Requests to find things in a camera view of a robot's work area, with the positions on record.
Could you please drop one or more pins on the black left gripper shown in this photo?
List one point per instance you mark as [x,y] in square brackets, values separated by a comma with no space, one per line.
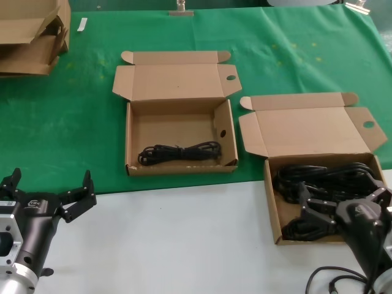
[36,226]

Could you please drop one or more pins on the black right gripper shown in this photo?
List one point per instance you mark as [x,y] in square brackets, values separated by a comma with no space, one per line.
[361,229]

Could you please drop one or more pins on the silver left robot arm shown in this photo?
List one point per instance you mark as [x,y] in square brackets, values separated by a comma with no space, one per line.
[15,281]

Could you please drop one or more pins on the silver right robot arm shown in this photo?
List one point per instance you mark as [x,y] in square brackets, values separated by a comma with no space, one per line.
[384,283]

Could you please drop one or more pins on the open cardboard box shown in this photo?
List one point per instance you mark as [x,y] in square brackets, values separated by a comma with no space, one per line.
[306,134]

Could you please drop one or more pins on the open cardboard box torn corner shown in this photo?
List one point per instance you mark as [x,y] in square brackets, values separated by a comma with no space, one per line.
[171,128]

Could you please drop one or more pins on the green table cloth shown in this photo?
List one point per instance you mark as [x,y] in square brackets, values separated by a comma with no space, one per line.
[61,122]

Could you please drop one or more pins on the white paper strip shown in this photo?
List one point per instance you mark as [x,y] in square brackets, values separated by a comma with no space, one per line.
[82,24]

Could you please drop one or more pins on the metal table clamp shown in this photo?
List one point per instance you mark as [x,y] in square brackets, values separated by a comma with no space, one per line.
[181,11]

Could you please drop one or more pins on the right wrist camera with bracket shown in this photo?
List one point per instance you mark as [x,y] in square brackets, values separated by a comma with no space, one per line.
[389,235]

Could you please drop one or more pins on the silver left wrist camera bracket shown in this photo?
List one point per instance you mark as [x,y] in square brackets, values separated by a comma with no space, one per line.
[9,223]

